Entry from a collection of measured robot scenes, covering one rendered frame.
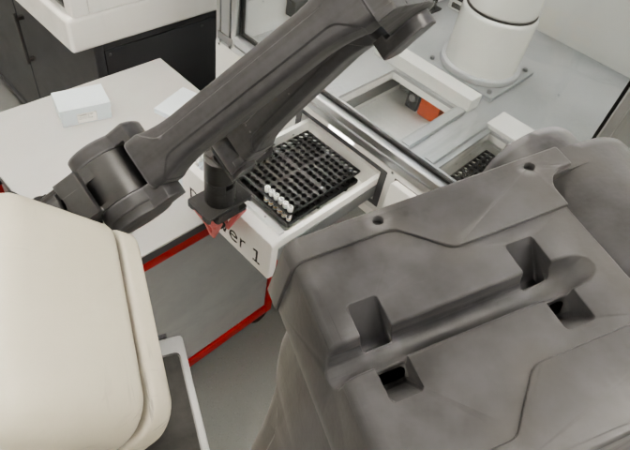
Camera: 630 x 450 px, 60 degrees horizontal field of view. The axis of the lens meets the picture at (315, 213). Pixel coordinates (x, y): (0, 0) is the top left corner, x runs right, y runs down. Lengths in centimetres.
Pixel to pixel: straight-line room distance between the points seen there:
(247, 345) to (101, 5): 117
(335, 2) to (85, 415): 41
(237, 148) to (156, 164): 24
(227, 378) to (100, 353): 148
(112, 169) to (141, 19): 119
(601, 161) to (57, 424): 34
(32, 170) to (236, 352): 92
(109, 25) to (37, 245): 134
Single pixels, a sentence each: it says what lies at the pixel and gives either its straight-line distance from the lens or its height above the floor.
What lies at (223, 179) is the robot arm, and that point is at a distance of 94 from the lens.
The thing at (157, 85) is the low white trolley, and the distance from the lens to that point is 168.
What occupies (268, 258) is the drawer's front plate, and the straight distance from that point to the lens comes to 106.
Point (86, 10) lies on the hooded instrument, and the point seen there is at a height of 92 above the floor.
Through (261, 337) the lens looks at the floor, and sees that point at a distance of 198.
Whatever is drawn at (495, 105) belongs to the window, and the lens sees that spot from 101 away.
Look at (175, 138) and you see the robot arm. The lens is 61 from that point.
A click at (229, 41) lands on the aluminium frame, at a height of 97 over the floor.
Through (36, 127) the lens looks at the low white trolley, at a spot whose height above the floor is 76.
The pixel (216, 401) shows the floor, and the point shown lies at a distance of 187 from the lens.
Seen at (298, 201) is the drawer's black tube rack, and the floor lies 87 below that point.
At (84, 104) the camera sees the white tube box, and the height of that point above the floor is 81.
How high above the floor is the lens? 172
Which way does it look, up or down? 47 degrees down
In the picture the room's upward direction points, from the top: 11 degrees clockwise
